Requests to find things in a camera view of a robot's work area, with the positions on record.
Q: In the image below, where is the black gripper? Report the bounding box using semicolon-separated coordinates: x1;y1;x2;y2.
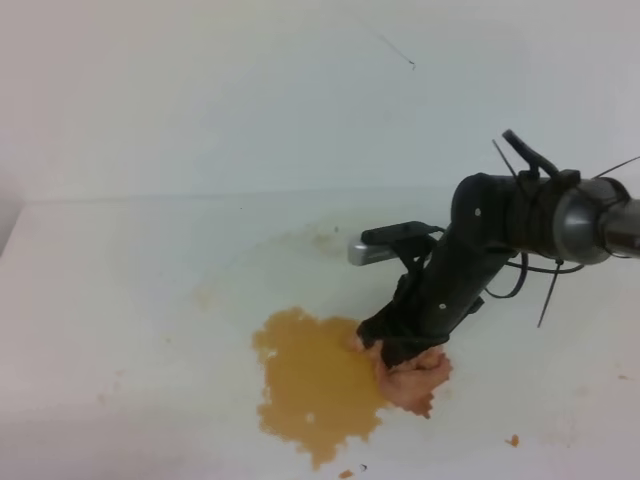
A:
356;220;516;371

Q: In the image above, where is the orange-pink rag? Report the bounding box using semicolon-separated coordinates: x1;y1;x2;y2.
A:
350;335;453;419

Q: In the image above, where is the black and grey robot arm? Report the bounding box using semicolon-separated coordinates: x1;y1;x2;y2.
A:
349;170;639;367

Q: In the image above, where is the brown coffee puddle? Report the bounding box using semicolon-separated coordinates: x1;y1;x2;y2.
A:
252;307;389;471

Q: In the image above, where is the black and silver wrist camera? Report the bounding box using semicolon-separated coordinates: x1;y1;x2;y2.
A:
347;221;445;271

